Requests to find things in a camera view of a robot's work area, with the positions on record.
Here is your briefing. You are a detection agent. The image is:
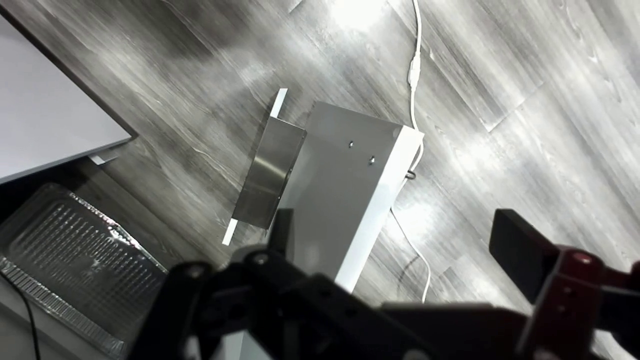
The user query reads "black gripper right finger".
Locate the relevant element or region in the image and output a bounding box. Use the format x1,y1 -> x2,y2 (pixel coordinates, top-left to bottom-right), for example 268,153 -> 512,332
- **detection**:
487,207 -> 640,360

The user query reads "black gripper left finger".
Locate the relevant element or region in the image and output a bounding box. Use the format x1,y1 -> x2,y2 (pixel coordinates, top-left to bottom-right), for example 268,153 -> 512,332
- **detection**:
127,207 -> 293,360

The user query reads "white cabinet door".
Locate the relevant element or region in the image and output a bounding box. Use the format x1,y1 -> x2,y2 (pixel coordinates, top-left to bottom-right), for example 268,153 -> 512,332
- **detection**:
0,13 -> 131,182
282,101 -> 423,292

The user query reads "white closed cabinet door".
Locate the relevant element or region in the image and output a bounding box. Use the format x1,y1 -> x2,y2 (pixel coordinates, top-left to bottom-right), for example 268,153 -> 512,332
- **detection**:
0,13 -> 131,182

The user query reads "steel door handle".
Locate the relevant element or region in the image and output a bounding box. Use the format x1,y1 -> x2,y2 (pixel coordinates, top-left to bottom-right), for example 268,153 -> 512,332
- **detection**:
221,88 -> 305,245

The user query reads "white cable on floor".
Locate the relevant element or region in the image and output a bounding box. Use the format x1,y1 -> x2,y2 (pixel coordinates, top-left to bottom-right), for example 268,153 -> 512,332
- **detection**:
388,0 -> 433,306

